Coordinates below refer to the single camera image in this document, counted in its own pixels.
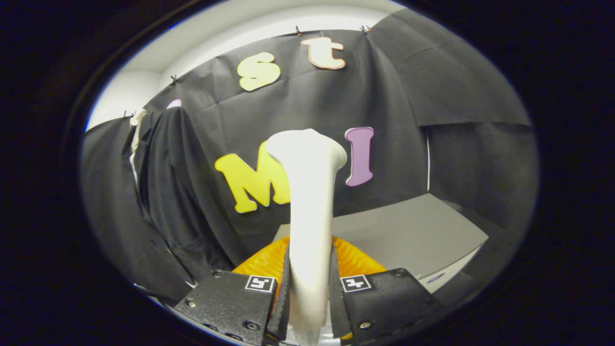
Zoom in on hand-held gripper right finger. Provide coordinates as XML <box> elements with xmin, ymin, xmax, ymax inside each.
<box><xmin>329</xmin><ymin>235</ymin><xmax>445</xmax><ymax>343</ymax></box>

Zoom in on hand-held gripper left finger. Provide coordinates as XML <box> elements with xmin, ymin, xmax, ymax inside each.
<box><xmin>174</xmin><ymin>235</ymin><xmax>291</xmax><ymax>346</ymax></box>

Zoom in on black suit jacket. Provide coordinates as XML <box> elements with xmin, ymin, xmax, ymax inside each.
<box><xmin>137</xmin><ymin>107</ymin><xmax>250</xmax><ymax>284</ymax></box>

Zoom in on white shirt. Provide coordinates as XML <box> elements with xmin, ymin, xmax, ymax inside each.
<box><xmin>129</xmin><ymin>120</ymin><xmax>143</xmax><ymax>185</ymax></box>

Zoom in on grey cabinet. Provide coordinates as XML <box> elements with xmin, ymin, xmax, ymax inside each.
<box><xmin>271</xmin><ymin>193</ymin><xmax>490</xmax><ymax>294</ymax></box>

